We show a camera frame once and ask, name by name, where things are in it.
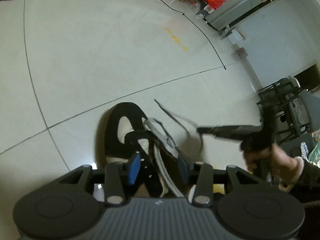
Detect black floor cable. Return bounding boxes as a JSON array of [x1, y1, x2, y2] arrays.
[[146, 0, 227, 71]]

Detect black and white shoe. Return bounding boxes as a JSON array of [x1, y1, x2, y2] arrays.
[[104, 102, 192, 198]]

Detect grey shoelace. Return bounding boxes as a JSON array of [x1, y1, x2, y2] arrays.
[[143, 99, 203, 158]]

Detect right hand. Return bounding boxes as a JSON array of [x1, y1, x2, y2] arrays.
[[243, 144, 304, 192]]

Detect black office chair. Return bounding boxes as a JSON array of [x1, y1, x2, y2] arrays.
[[257, 78, 319, 144]]

